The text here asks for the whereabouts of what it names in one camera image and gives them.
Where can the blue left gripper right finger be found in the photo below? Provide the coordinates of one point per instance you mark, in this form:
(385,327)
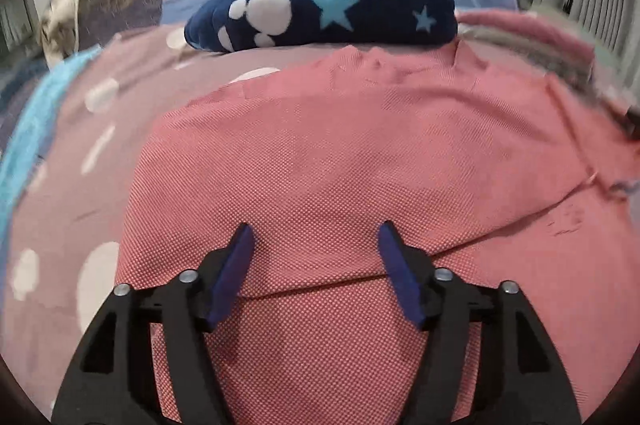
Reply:
(405,285)

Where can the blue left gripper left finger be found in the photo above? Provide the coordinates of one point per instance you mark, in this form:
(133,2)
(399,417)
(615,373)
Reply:
(231,275)

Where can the red mesh polo shirt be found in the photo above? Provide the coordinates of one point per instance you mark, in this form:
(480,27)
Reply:
(496,173)

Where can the stack of folded clothes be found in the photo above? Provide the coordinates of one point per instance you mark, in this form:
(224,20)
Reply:
(549,43)

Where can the mauve polka dot bedsheet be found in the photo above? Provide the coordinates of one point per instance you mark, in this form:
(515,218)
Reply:
(66,229)

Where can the light blue blanket edge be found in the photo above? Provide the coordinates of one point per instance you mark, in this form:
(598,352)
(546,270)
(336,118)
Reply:
(33,133)

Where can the navy star fleece garment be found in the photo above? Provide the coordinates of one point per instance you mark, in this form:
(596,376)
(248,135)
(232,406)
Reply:
(235,25)

